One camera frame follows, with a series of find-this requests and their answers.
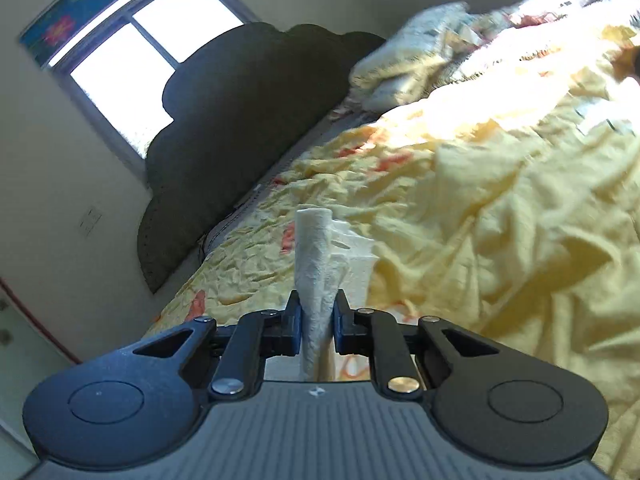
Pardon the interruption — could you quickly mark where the dark green headboard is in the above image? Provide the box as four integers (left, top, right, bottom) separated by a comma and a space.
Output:
137, 22, 386, 293

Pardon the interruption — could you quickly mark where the plain yellow blanket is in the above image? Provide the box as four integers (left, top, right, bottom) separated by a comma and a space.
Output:
370, 15, 640, 480

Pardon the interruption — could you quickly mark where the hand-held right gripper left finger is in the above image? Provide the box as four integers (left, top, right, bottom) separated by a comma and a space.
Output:
120, 290, 304, 402

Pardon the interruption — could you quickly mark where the white floral quilt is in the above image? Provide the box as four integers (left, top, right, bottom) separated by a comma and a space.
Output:
470, 0, 640, 61

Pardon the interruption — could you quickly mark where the window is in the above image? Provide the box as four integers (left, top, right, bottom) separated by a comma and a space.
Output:
47, 0, 261, 176

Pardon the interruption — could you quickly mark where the yellow floral bed sheet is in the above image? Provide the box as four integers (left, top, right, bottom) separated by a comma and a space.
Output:
145, 110, 451, 381

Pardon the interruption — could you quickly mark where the white towel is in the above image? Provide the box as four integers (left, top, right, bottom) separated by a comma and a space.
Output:
295, 205, 378, 381

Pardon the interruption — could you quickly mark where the cream floral pillow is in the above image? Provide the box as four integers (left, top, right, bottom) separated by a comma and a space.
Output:
349, 2, 481, 111

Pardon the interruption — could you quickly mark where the floral window valance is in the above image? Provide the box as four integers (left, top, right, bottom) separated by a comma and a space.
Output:
20, 0, 196, 66

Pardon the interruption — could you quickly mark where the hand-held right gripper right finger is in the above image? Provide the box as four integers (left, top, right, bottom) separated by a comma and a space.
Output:
332, 289, 501, 401

